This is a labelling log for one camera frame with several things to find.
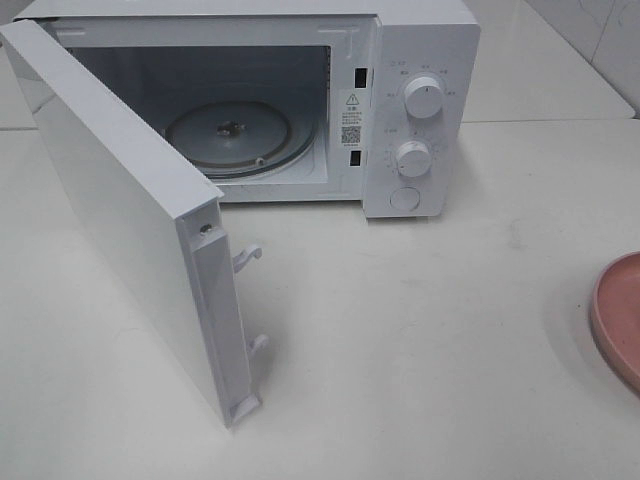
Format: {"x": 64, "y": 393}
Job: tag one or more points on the round white door button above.
{"x": 405, "y": 199}

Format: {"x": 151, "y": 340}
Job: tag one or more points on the white timer knob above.
{"x": 413, "y": 159}

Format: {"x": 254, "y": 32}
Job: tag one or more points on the white microwave door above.
{"x": 152, "y": 214}

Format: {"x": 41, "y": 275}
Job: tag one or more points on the pink round plate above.
{"x": 614, "y": 317}

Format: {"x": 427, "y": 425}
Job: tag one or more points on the glass microwave turntable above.
{"x": 235, "y": 139}

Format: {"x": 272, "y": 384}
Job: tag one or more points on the warning sticker with QR code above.
{"x": 353, "y": 107}

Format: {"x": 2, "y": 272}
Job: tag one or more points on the white microwave oven body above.
{"x": 165, "y": 58}

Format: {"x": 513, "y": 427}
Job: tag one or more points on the upper white power knob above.
{"x": 423, "y": 96}

